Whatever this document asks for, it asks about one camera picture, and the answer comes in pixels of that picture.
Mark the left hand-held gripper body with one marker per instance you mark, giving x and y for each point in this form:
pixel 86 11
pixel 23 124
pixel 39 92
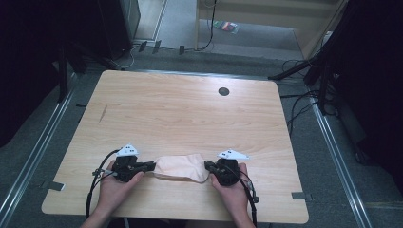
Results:
pixel 126 166

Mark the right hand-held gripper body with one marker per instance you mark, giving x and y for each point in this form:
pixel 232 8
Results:
pixel 226 171

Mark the person's right hand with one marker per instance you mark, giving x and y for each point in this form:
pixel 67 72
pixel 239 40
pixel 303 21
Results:
pixel 233 196

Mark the person's left hand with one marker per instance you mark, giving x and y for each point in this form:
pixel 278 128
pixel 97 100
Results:
pixel 115 193

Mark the black table grommet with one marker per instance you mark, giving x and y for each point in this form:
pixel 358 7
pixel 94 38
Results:
pixel 223 91

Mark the grey tape strip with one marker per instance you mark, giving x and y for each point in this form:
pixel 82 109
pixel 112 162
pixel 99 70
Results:
pixel 301 195
pixel 53 185

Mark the black metal stand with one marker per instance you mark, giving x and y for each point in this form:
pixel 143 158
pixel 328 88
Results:
pixel 323 63
pixel 62 72

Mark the colourful packet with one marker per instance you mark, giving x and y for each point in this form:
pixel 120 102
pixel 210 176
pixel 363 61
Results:
pixel 226 26

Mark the black computer tower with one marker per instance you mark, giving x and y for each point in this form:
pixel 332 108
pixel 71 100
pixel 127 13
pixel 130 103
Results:
pixel 118 25

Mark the metal floor rail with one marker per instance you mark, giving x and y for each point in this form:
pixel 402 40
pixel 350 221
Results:
pixel 339 161
pixel 34 152

